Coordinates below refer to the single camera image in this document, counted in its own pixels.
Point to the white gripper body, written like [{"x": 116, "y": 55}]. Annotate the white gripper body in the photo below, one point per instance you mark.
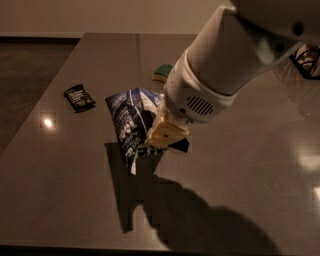
[{"x": 190, "y": 96}]

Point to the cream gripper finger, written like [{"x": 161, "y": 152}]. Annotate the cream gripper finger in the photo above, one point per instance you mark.
[
  {"x": 161, "y": 113},
  {"x": 167, "y": 130}
]

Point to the blue chip bag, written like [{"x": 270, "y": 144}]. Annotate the blue chip bag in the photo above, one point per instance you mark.
[{"x": 133, "y": 113}]

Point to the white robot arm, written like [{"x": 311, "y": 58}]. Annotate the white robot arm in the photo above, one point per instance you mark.
[{"x": 236, "y": 44}]

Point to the green yellow sponge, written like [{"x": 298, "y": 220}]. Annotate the green yellow sponge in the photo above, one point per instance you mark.
[{"x": 162, "y": 72}]

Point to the small black snack packet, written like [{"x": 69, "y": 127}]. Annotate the small black snack packet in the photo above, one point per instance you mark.
[{"x": 79, "y": 98}]

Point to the black wire basket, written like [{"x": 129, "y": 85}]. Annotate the black wire basket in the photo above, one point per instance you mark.
[{"x": 307, "y": 60}]

